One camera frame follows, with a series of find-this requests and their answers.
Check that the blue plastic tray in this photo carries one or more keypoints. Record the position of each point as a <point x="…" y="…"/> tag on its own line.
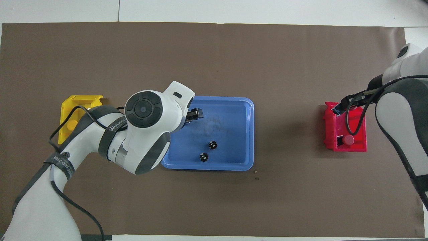
<point x="230" y="134"/>

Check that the red plastic bin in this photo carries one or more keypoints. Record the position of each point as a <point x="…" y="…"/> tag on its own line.
<point x="354" y="144"/>

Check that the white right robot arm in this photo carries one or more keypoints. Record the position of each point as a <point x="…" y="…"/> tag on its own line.
<point x="411" y="110"/>

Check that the small black cylinder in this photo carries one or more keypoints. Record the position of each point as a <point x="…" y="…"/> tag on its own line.
<point x="212" y="145"/>
<point x="203" y="157"/>

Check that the yellow push button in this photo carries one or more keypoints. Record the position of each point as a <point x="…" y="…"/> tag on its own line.
<point x="72" y="125"/>

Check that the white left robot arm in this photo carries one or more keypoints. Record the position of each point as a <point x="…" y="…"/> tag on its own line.
<point x="147" y="110"/>

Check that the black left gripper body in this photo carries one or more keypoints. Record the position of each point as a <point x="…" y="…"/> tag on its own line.
<point x="189" y="117"/>

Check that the yellow plastic bin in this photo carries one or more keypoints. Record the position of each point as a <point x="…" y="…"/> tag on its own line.
<point x="67" y="103"/>

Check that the brown paper table mat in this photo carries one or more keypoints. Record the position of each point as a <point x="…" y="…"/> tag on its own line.
<point x="267" y="60"/>

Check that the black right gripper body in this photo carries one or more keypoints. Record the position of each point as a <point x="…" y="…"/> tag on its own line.
<point x="371" y="93"/>

